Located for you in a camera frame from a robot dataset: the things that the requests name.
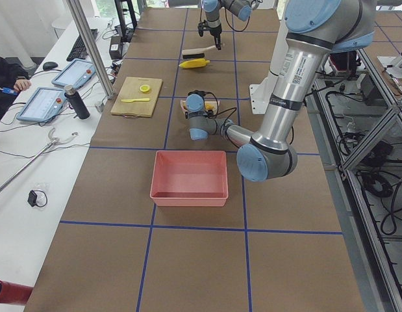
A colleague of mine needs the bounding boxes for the beige plastic dustpan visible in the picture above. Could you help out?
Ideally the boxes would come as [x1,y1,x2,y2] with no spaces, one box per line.
[180,99,220,116]

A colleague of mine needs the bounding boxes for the black keyboard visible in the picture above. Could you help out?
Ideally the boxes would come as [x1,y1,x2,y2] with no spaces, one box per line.
[66,35,88,62]

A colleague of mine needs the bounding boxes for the wooden cutting board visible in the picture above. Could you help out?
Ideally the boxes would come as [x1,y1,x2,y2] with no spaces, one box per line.
[110,77,162,118]

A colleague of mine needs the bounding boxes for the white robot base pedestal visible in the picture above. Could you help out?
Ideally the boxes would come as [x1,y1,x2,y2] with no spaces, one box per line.
[249,18,288,114]

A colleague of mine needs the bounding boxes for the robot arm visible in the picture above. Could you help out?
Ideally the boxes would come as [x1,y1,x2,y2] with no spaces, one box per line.
[197,0,262,50]
[186,1,377,181]

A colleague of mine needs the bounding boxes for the near blue teach pendant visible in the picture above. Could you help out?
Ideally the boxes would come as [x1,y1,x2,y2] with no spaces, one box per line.
[16,87,67,122]

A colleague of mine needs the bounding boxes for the beige hand brush black bristles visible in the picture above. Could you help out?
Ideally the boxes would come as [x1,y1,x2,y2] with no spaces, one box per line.
[182,44,224,59]

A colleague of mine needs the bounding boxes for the red cylinder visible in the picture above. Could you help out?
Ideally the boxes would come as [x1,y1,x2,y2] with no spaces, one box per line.
[0,280,33,306]

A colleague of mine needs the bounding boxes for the aluminium frame post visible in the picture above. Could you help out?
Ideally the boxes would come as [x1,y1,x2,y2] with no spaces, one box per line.
[66,0,114,99]

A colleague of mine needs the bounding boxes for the black water bottle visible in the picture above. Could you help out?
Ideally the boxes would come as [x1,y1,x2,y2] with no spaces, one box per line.
[64,84,90,120]

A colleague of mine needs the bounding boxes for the black power adapter box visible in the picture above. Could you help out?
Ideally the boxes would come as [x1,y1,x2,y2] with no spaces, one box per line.
[109,36,129,60]

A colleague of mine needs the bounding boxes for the yellow toy corn cob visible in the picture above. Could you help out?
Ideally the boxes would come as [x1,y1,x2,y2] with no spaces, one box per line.
[179,58,210,69]

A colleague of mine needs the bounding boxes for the yellow toy knife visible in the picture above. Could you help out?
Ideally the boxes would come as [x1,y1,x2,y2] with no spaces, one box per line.
[121,97,151,103]

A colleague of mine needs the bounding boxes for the far blue teach pendant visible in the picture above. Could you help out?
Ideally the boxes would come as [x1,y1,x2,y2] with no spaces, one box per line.
[51,58,95,89]

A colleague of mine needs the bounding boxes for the person in black clothing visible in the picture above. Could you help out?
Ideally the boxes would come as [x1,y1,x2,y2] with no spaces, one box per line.
[0,57,31,120]

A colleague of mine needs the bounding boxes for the yellow toy lemon slice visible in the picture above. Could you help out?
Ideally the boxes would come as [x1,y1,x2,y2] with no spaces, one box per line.
[139,84,151,93]

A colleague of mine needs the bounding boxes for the small black clip device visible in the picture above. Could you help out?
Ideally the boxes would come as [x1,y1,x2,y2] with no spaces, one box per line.
[27,190,38,207]

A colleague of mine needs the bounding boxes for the pink plastic bin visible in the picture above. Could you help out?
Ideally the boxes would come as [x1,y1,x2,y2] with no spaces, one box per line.
[150,150,229,207]

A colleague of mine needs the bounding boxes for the metal reacher grabber tool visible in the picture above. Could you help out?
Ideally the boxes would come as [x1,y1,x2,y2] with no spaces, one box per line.
[0,127,80,198]

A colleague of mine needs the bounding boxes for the blue teach pendant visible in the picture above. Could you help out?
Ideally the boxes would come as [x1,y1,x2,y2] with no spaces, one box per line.
[16,87,67,122]
[51,58,95,89]

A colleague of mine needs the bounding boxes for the small metal cup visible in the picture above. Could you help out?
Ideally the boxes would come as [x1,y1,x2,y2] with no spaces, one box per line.
[94,101,105,112]

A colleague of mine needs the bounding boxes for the black computer mouse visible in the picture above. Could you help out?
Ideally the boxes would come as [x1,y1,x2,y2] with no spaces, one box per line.
[42,61,58,71]

